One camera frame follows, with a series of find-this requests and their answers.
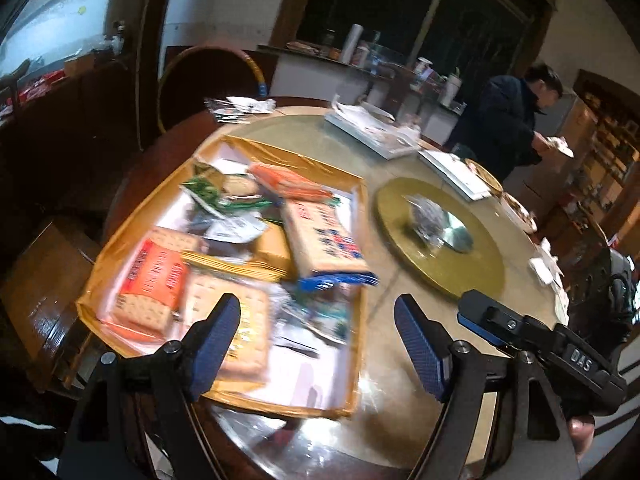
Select crumpled clear wrapper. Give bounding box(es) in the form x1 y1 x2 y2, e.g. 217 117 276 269
204 96 277 124

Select white plate with food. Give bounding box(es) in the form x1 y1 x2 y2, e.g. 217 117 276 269
499 191 539 234

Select round cracker green packet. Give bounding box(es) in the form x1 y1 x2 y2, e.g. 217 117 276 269
219 174 272 211

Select yellow rimmed bowl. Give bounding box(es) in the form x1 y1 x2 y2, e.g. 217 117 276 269
464 157 504 194

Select storage shelves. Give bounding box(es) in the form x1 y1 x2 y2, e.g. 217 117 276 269
574 69 640 233

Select white sachet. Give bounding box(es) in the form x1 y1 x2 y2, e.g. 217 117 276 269
204 211 269 244

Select white and blue snack packet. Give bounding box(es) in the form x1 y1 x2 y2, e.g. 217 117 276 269
279 284 352 347

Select orange cracker packet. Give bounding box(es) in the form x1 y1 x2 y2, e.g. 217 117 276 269
109 226 202 337

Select round back wooden chair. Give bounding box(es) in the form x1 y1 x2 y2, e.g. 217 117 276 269
156 44 267 132

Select white foam tray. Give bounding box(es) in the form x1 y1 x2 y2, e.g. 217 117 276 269
324 101 422 159

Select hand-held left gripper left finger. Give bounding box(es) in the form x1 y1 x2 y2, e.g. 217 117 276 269
57 292 242 480

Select yellow label cracker packet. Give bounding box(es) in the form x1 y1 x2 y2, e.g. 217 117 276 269
184 271 274 382

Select white cup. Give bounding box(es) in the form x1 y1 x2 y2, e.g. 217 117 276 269
441 72 462 109

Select golden turntable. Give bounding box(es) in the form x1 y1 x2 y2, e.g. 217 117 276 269
374 175 506 302

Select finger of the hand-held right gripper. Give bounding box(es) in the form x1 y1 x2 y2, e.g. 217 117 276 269
456 288 562 357

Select dark wooden chair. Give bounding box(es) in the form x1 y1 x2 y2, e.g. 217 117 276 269
0 216 102 392

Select person's right hand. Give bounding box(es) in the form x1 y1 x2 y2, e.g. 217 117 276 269
566 413 597 462

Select black backpack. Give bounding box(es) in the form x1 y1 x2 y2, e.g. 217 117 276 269
569 246 637 342

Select flat white box lid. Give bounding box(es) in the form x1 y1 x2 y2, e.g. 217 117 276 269
419 149 494 202

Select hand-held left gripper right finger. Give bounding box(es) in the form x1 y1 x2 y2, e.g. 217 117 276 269
394 293 584 480

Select white napkin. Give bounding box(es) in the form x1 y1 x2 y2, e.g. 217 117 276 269
529 254 567 287

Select green leafy snack packet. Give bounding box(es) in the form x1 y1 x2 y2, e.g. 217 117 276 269
179 174 224 212

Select paper towel roll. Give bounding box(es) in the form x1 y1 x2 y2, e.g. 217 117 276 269
341 23 364 64

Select yellow cardboard box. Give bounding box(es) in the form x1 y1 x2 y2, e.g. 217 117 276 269
75 133 372 422

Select blue cracker packet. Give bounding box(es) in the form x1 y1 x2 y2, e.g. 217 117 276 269
279 199 379 292

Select clear wrapped item on turntable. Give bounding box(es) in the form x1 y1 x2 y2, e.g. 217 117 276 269
404 194 452 247

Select framed wall picture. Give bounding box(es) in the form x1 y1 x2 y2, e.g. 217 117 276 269
0 0 97 77

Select slim orange snack packet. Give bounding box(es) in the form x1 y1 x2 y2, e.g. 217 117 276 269
249 161 334 204

